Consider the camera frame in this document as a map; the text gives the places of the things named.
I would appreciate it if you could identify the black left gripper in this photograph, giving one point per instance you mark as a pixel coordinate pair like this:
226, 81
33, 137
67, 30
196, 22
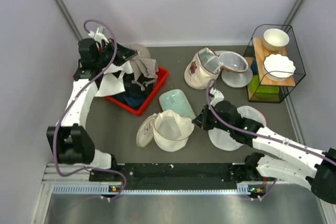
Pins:
123, 54

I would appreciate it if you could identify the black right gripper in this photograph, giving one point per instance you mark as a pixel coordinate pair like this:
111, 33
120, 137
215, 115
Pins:
201, 120

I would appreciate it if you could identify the grey taupe bra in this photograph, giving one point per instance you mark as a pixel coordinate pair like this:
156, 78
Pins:
143, 64

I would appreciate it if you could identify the white bra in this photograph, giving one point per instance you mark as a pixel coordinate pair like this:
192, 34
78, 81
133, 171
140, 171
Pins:
112, 81

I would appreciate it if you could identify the white mesh bra laundry bag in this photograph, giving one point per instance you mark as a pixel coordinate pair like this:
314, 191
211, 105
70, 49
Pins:
168, 129

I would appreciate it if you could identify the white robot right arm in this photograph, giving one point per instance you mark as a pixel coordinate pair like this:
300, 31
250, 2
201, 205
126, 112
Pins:
282, 158

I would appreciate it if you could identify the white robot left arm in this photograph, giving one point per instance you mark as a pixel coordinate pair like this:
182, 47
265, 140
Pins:
68, 139

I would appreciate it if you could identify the cream bear laundry bag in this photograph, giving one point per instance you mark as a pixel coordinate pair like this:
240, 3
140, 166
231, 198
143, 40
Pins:
203, 67

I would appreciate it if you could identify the light green ceramic tray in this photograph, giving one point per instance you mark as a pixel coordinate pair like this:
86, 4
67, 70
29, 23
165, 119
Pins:
176, 101

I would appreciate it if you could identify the dark blue garment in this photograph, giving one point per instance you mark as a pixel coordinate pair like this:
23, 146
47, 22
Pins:
136, 92

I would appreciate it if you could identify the red plastic bin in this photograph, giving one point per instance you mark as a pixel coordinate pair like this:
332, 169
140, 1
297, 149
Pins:
155, 87

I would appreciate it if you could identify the green container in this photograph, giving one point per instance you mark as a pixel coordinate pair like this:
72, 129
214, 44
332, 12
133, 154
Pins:
259, 92

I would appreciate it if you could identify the teal item behind rack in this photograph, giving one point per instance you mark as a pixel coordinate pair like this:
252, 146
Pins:
254, 67

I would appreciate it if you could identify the wooden shelf board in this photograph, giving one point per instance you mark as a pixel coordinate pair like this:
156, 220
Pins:
260, 54

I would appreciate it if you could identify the white scalloped bowl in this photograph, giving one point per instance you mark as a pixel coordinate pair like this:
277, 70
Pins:
277, 67

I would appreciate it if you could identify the white round bowl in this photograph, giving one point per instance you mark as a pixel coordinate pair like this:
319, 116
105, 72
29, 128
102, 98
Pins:
275, 39

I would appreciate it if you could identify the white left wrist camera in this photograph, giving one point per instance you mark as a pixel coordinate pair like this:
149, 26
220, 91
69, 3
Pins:
99, 34

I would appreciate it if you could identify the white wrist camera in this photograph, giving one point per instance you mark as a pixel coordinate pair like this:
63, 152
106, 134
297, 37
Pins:
99, 34
215, 96

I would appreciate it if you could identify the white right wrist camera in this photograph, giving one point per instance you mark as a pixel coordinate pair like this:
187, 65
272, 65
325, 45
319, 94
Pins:
215, 96

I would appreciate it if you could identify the grey slotted cable duct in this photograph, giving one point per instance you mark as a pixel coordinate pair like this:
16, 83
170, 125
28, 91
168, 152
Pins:
105, 189

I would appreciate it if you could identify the black wire shelf rack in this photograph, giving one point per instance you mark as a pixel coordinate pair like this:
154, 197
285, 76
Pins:
293, 53

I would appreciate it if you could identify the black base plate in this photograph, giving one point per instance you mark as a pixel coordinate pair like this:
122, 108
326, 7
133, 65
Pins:
184, 176

